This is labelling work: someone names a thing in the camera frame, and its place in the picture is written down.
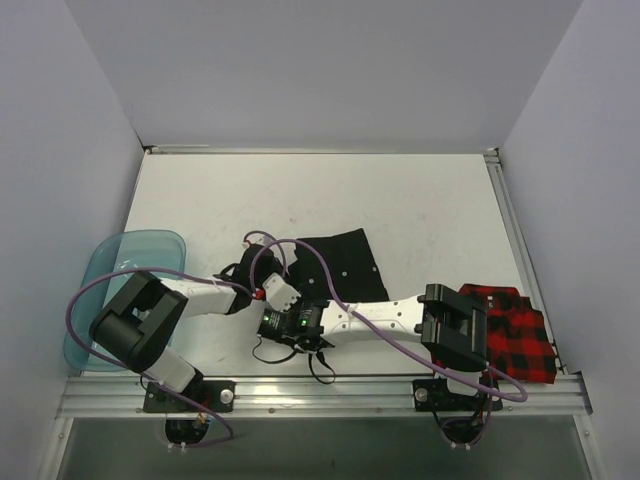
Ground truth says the black long sleeve shirt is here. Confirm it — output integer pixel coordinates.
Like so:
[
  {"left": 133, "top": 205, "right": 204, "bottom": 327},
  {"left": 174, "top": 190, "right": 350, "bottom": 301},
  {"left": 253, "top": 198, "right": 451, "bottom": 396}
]
[{"left": 288, "top": 228, "right": 390, "bottom": 303}]

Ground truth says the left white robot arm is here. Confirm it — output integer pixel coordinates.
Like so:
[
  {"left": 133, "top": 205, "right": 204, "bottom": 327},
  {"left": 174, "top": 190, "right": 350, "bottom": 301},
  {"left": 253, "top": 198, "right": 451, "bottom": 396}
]
[{"left": 89, "top": 245, "right": 287, "bottom": 411}]

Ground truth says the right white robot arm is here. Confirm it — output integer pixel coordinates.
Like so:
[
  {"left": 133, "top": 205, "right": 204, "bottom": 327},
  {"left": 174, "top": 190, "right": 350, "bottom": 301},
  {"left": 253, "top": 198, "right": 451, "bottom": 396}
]
[{"left": 257, "top": 284, "right": 487, "bottom": 409}]

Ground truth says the translucent blue plastic bin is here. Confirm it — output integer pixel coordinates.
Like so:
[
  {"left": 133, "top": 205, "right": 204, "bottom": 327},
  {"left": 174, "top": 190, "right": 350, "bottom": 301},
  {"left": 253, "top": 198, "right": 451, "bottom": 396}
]
[{"left": 63, "top": 230, "right": 187, "bottom": 372}]

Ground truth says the red black plaid shirt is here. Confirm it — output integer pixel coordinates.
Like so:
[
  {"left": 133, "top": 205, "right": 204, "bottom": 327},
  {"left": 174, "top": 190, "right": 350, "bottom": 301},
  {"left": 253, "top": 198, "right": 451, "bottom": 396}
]
[{"left": 432, "top": 282, "right": 558, "bottom": 386}]

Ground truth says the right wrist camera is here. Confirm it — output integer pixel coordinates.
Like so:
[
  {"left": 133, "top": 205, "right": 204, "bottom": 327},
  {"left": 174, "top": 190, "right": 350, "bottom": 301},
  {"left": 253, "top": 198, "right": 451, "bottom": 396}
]
[{"left": 262, "top": 273, "right": 301, "bottom": 312}]

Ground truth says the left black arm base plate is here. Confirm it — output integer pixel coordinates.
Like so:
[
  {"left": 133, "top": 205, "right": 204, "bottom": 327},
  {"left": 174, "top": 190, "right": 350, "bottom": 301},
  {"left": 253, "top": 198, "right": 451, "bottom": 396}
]
[{"left": 142, "top": 380, "right": 235, "bottom": 414}]

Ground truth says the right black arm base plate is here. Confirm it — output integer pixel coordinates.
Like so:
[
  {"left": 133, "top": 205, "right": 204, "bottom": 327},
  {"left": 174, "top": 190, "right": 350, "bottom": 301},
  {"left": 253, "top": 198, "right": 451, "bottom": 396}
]
[{"left": 412, "top": 378, "right": 488, "bottom": 413}]

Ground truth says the back aluminium table rail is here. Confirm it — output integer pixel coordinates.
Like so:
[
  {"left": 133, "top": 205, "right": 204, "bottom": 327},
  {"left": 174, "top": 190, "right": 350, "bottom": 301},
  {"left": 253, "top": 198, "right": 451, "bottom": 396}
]
[{"left": 143, "top": 145, "right": 500, "bottom": 158}]

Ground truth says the aluminium table rail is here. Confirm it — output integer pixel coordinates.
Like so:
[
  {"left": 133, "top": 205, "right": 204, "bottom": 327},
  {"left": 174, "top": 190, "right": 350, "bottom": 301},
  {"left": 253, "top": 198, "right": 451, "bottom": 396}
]
[
  {"left": 143, "top": 145, "right": 500, "bottom": 158},
  {"left": 57, "top": 375, "right": 592, "bottom": 420},
  {"left": 484, "top": 148, "right": 568, "bottom": 374}
]

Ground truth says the right aluminium table rail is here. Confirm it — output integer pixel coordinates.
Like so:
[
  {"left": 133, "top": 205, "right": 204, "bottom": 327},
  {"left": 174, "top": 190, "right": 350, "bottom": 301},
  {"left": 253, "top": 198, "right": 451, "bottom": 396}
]
[{"left": 484, "top": 148, "right": 568, "bottom": 374}]

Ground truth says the front aluminium table rail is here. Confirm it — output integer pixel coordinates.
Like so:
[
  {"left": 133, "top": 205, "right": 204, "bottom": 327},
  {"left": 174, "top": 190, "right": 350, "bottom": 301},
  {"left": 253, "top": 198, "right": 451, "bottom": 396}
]
[{"left": 57, "top": 375, "right": 592, "bottom": 420}]

